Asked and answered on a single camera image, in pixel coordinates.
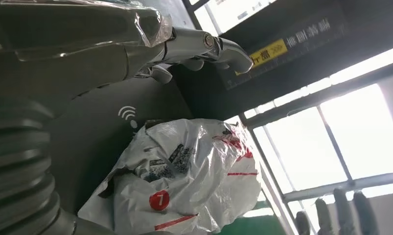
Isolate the white plastic mailer package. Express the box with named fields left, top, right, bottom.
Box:
left=78, top=118, right=262, bottom=235

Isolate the green conveyor belt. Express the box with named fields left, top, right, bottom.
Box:
left=215, top=200, right=283, bottom=235

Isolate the black inbound scanner machine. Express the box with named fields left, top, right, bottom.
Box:
left=48, top=0, right=393, bottom=215

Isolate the black yellow column label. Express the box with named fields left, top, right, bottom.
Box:
left=220, top=9, right=349, bottom=90

